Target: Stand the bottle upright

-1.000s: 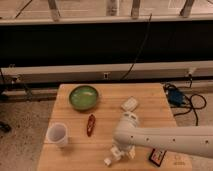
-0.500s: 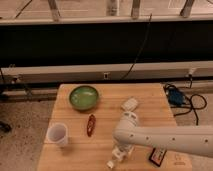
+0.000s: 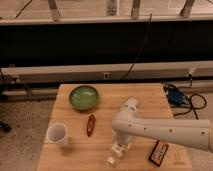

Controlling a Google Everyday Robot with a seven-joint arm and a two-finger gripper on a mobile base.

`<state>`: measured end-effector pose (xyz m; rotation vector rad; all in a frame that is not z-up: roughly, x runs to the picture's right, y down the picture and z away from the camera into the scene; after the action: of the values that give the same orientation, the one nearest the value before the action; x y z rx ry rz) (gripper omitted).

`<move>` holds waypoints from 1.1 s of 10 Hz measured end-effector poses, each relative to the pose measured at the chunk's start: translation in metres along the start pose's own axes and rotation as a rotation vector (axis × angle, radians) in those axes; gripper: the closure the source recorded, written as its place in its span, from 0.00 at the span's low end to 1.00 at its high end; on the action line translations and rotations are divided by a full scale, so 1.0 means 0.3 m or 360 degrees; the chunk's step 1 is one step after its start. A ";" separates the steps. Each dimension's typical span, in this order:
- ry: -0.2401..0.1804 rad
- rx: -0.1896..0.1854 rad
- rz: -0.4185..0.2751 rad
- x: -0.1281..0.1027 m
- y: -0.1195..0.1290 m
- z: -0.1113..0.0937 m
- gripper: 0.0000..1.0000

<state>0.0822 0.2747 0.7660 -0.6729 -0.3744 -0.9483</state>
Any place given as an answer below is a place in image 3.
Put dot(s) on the black orange rectangular box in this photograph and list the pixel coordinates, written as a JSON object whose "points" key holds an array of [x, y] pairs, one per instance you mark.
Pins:
{"points": [[158, 152]]}

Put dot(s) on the red chili pepper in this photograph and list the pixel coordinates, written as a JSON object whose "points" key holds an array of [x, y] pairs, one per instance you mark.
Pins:
{"points": [[90, 124]]}

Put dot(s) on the white plastic bottle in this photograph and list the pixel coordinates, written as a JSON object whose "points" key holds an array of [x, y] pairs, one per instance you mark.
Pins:
{"points": [[117, 151]]}

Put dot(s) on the blue power adapter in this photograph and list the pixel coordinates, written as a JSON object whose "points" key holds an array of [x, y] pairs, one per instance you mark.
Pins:
{"points": [[175, 97]]}

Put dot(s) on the green ceramic bowl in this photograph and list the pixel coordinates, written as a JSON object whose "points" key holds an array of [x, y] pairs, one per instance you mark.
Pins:
{"points": [[83, 97]]}

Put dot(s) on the translucent plastic cup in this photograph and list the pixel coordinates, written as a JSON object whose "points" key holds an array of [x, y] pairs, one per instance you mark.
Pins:
{"points": [[57, 134]]}

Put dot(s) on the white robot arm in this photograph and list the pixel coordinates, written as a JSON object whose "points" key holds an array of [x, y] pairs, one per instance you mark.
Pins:
{"points": [[196, 134]]}

